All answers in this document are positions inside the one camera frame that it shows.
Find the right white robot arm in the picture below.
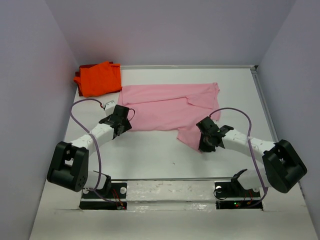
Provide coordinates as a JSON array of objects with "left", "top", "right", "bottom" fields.
[{"left": 196, "top": 116, "right": 308, "bottom": 196}]

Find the pink t shirt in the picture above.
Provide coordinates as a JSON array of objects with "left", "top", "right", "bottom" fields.
[{"left": 117, "top": 82, "right": 221, "bottom": 151}]

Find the orange folded t shirt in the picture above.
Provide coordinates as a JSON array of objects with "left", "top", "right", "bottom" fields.
[{"left": 78, "top": 61, "right": 122, "bottom": 98}]

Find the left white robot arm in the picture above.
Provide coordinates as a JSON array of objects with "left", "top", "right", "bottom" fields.
[{"left": 47, "top": 102, "right": 132, "bottom": 198}]

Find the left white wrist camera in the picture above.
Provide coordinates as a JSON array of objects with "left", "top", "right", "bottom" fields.
[{"left": 101, "top": 100, "right": 116, "bottom": 117}]

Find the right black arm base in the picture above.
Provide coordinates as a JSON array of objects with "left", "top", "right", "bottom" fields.
[{"left": 213, "top": 181, "right": 263, "bottom": 210}]

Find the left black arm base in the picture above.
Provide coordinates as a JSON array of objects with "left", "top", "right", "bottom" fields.
[{"left": 79, "top": 181, "right": 128, "bottom": 211}]

